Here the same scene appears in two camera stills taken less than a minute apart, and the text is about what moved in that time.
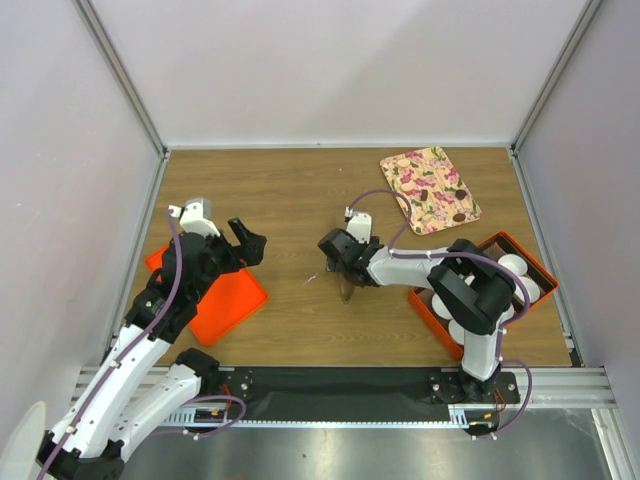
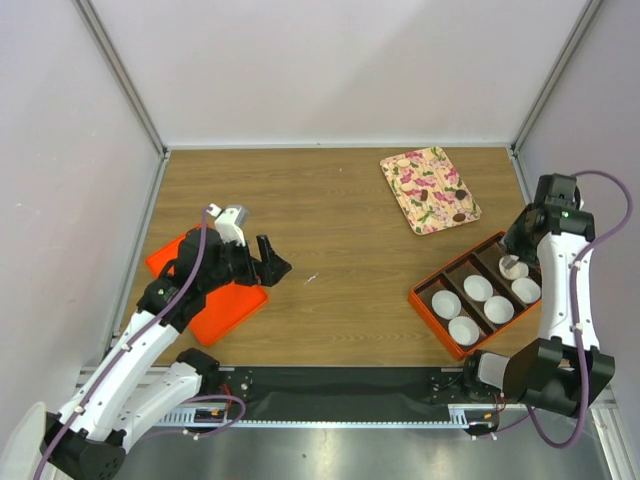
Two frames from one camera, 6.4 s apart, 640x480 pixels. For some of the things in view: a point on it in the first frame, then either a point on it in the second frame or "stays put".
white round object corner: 18,460 stays put
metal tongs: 347,287 to 509,261
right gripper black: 374,240 to 524,251
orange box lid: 226,304 stays put
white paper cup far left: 514,263 stays put
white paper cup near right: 457,332 stays put
